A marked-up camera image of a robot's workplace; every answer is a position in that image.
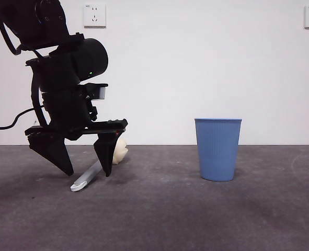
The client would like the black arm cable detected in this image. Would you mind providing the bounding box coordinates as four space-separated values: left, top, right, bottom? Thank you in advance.
0 107 40 130
0 13 23 57

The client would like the grey-handled sponge cup brush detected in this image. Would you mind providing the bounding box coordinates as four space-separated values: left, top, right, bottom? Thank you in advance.
70 138 129 193

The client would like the blue ribbed plastic cup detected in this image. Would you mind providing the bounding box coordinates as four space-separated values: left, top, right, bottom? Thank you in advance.
194 118 243 182

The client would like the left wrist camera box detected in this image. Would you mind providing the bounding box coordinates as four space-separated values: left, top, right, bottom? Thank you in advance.
85 83 109 101

